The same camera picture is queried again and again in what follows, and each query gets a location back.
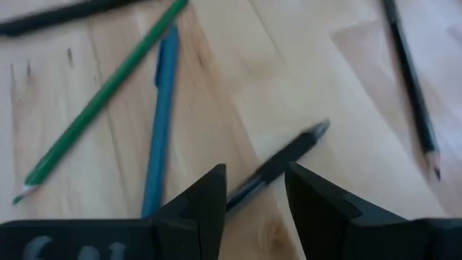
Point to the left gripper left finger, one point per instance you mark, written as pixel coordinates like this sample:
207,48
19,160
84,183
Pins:
108,242

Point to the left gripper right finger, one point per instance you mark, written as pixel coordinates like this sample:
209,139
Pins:
361,238

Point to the black grip clear-barrel pen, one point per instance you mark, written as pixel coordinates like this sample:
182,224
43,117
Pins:
285,157

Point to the blue pen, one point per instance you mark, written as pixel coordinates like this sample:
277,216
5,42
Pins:
162,119

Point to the green pencil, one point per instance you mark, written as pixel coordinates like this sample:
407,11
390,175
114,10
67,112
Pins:
97,101

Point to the black pencil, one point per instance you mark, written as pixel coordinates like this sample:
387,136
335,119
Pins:
411,79

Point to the matte black pen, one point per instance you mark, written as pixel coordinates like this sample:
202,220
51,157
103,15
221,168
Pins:
43,20

